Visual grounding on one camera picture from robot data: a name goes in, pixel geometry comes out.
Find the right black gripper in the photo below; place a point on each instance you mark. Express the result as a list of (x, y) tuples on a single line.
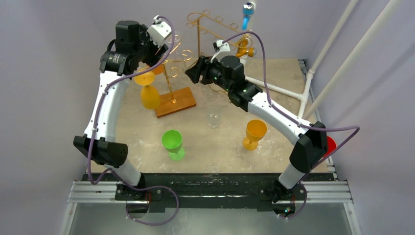
[(202, 69)]

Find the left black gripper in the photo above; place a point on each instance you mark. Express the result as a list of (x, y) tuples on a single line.
[(156, 51)]

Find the orange plastic goblet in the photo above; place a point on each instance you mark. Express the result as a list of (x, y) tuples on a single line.
[(158, 70)]

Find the gold scroll glass rack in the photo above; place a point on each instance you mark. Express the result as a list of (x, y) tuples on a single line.
[(175, 100)]

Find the tall clear flute glass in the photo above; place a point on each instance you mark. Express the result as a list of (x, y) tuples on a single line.
[(174, 41)]

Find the yellow goblet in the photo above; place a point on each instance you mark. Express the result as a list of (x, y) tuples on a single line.
[(150, 97), (255, 131)]

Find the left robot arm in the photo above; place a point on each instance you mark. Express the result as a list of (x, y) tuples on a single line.
[(135, 50)]

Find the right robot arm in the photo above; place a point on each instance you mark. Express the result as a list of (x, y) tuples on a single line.
[(309, 139)]

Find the orange pipe fitting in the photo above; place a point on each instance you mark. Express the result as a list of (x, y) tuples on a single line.
[(245, 47)]

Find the green plastic goblet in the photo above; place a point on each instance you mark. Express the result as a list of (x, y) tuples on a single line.
[(172, 141)]

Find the yellow goblet front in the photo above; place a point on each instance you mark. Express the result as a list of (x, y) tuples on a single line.
[(255, 131)]

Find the red plastic goblet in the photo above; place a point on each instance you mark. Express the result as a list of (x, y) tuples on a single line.
[(331, 145)]

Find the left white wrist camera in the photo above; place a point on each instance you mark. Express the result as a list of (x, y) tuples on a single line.
[(159, 31)]

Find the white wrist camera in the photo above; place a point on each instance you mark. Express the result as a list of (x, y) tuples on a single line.
[(220, 46), (159, 31)]

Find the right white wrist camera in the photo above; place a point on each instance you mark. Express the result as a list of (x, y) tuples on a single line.
[(220, 46)]

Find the gold rectangular wire rack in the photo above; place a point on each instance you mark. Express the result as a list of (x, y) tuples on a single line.
[(213, 28)]

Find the white pvc pipe frame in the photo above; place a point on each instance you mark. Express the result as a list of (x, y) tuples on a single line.
[(360, 26)]

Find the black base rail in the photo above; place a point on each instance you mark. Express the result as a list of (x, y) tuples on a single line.
[(213, 191)]

